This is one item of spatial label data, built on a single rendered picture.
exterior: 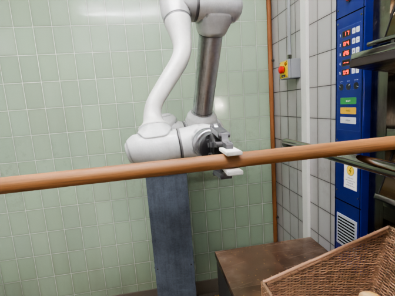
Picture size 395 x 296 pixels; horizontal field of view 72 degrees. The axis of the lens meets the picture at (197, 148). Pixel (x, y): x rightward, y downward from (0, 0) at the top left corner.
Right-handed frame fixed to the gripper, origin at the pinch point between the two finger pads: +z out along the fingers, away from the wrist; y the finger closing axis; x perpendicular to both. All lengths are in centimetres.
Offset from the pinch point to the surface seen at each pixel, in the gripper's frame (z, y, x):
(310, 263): -24, 42, -31
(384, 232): -25, 36, -58
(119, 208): -120, 50, 43
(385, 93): -33, -10, -64
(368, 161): 4.1, 2.2, -27.1
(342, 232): -49, 48, -60
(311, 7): -77, -53, -63
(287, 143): -29.0, 2.8, -26.3
